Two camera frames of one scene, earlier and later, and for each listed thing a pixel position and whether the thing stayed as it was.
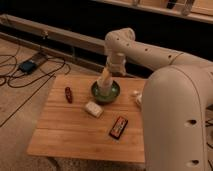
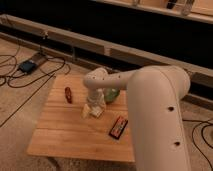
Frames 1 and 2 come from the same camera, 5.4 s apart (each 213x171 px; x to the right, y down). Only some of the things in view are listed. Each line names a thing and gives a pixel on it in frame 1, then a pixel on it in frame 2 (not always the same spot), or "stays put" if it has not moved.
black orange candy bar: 118,128 stays put
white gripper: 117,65 → 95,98
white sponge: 93,108 stays put
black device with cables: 28,67 stays put
